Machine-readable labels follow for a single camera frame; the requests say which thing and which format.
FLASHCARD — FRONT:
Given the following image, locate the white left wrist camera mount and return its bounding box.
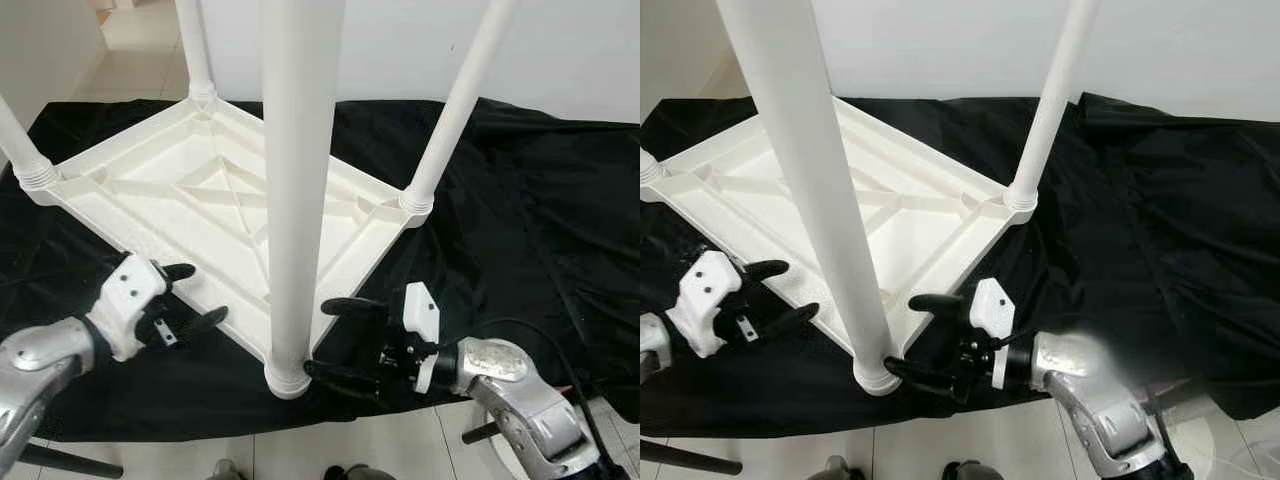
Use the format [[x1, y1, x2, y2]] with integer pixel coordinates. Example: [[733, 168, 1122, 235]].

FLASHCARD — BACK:
[[665, 250, 743, 359], [95, 252, 169, 363]]

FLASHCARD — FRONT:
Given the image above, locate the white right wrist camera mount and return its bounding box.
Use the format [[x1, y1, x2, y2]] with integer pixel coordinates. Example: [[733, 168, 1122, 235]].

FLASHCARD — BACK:
[[970, 278, 1016, 391], [400, 282, 443, 394]]

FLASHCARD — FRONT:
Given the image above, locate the black table cloth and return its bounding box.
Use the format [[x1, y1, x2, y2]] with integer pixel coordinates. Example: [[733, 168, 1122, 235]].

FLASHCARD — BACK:
[[0, 97, 641, 443], [640, 93, 1280, 439]]

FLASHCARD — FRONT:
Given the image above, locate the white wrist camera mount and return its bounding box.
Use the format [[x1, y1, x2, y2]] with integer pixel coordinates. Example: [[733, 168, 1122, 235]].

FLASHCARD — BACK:
[[970, 278, 1016, 391], [400, 282, 443, 394], [665, 250, 743, 359], [95, 252, 169, 363]]

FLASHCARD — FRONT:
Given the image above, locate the white plastic table top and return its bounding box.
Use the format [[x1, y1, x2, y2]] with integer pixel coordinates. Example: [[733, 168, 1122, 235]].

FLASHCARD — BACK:
[[640, 97, 1041, 396], [20, 95, 433, 401]]

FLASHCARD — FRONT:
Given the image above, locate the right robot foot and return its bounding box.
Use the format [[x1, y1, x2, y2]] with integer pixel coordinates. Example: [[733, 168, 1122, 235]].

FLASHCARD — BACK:
[[940, 460, 1007, 480], [322, 463, 397, 480]]

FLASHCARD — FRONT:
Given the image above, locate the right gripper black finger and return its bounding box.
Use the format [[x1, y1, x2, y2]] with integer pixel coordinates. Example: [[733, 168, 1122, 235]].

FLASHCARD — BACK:
[[885, 356, 962, 398], [908, 292, 977, 320], [303, 358, 387, 399], [320, 296, 392, 322]]

